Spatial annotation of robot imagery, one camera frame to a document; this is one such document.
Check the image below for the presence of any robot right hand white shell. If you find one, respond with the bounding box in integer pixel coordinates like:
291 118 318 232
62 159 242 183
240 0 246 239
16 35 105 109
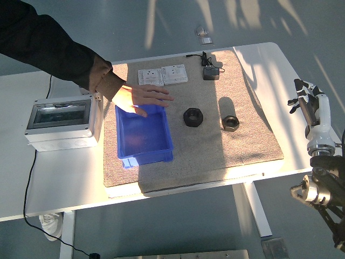
287 78 337 150

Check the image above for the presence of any person's left hand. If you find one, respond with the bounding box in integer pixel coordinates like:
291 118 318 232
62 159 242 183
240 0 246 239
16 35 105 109
112 84 175 118

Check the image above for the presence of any blue plastic box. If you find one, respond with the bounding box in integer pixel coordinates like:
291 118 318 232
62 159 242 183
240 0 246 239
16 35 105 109
115 101 175 169

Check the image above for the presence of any large black hex nut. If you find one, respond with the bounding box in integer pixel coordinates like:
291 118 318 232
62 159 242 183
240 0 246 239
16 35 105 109
183 107 205 127

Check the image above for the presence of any small dark hex nut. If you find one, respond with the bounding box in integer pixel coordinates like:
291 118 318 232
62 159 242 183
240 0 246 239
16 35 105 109
222 115 240 132

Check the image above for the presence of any grey distribution box clear lid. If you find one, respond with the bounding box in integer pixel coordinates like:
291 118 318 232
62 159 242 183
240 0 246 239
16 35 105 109
24 96 104 153

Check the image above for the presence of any white socket panel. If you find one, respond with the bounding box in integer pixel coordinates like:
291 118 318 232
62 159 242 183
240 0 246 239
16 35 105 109
137 68 165 87
161 64 189 86

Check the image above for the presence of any white circuit breaker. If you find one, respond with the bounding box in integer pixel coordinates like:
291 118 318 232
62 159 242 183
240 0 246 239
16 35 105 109
79 86 104 103

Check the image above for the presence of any black power adapter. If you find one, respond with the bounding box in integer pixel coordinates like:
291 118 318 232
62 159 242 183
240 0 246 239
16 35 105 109
202 67 220 81

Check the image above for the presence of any grey-brown mat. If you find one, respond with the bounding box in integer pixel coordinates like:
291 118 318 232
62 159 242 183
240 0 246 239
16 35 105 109
102 50 284 194

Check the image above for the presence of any white table leg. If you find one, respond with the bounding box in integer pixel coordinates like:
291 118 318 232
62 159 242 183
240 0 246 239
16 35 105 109
59 210 76 259
242 182 273 238

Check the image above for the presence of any grey table foot plate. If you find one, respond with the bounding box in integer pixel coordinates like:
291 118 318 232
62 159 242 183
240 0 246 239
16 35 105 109
260 237 289 259

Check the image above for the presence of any white shoe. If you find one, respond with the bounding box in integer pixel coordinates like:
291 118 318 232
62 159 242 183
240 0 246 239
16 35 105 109
38 212 65 242

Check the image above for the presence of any black adapter cord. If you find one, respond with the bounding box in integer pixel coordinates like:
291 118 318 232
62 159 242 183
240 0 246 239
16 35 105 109
184 51 226 74

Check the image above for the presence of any long black power cable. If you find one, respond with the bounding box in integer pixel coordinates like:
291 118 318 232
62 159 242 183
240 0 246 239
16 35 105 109
22 74 94 256

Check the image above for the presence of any grey metal base plate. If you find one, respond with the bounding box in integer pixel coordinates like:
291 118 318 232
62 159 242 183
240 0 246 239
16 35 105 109
113 249 250 259

